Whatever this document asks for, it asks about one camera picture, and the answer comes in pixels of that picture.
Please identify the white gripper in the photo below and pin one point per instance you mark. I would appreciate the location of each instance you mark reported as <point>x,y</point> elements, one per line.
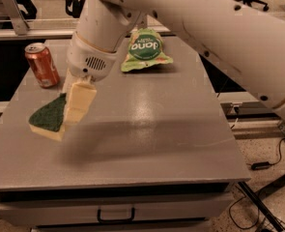
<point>89,61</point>

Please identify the green and yellow sponge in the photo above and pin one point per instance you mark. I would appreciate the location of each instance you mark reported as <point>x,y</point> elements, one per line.
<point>48,120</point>

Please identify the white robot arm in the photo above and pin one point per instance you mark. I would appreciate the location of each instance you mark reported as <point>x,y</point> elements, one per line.
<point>243,43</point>

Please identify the orange soda can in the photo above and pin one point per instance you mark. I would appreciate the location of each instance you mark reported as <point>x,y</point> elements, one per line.
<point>41,63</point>

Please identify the green chip bag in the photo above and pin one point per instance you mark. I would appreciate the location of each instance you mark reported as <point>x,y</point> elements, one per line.
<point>145,49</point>

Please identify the black chair far left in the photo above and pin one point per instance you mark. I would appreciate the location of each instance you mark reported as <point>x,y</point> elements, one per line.
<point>30,9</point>

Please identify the grey cabinet drawer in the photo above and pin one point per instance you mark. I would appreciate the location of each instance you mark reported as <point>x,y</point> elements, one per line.
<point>84,211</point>

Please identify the black power adapter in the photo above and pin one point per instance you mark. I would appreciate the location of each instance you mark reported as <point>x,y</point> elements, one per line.
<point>260,165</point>

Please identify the metal bracket left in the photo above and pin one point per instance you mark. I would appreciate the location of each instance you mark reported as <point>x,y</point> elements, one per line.
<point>19,24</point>

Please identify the black drawer handle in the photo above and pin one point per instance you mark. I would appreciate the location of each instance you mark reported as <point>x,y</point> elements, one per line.
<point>115,216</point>

